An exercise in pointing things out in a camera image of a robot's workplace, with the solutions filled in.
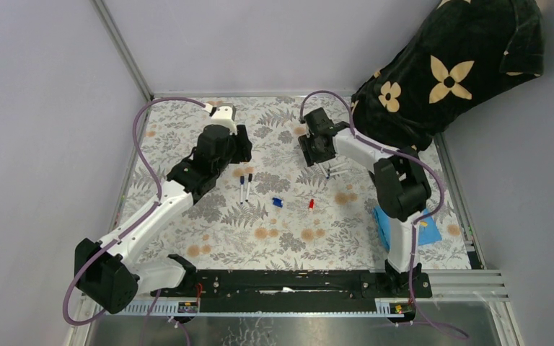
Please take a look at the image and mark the white pen one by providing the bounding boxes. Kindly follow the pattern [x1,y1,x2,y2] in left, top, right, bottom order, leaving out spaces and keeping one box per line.
[318,164,330,179]

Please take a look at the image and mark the white pen two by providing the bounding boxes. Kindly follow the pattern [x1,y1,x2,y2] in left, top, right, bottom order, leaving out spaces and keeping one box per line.
[239,175,245,205]

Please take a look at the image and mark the white pen three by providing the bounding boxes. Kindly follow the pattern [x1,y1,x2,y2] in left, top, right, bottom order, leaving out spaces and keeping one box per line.
[245,173,253,202]

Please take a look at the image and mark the blue pen cap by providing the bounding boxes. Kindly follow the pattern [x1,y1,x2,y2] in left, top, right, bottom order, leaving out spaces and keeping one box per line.
[272,198,283,208]

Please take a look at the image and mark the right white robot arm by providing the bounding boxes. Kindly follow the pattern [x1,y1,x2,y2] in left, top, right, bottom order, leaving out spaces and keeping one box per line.
[299,108,431,297]

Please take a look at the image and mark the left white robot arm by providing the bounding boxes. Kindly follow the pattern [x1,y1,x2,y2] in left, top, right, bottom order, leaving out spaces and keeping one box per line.
[74,125,252,314]

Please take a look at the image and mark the floral patterned table mat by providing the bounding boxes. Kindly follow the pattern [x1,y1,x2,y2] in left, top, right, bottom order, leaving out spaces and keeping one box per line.
[138,97,471,270]

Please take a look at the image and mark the blue folded cloth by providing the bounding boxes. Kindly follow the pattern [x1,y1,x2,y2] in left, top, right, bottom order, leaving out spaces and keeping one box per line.
[373,206,442,251]

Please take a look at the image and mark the black floral blanket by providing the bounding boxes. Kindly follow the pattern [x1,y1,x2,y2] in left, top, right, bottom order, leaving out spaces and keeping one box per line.
[351,0,545,150]

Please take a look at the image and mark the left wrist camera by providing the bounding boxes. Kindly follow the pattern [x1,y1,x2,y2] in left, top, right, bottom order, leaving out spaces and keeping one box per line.
[209,104,237,135]

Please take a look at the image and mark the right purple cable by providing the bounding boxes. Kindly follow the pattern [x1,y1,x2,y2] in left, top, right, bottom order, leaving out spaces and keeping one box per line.
[299,90,469,341]

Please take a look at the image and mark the purple cable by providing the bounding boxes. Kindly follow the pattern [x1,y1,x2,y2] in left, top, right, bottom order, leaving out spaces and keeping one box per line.
[299,90,469,341]
[61,97,208,346]

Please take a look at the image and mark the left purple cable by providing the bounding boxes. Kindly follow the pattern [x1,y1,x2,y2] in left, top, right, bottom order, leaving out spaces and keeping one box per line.
[61,97,208,346]

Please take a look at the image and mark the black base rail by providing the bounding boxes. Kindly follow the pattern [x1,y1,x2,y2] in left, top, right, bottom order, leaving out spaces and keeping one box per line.
[159,270,433,314]

